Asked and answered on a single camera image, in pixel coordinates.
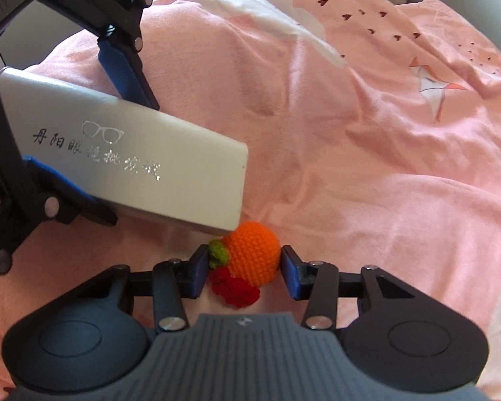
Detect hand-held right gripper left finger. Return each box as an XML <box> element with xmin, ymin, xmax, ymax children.
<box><xmin>81</xmin><ymin>244</ymin><xmax>210</xmax><ymax>331</ymax></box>

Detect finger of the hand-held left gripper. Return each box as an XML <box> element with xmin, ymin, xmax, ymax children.
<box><xmin>0</xmin><ymin>46</ymin><xmax>118</xmax><ymax>275</ymax></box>
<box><xmin>37</xmin><ymin>0</ymin><xmax>159</xmax><ymax>111</ymax></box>

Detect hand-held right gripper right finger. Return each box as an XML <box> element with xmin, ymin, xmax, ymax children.
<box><xmin>281</xmin><ymin>246</ymin><xmax>418</xmax><ymax>330</ymax></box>

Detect crochet orange fruit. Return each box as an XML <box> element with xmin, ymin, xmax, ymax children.
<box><xmin>209</xmin><ymin>221</ymin><xmax>281</xmax><ymax>310</ymax></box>

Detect white glasses case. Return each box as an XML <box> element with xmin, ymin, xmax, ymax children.
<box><xmin>0</xmin><ymin>67</ymin><xmax>249</xmax><ymax>237</ymax></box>

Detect pink printed blanket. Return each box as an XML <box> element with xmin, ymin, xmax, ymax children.
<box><xmin>0</xmin><ymin>0</ymin><xmax>501</xmax><ymax>401</ymax></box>

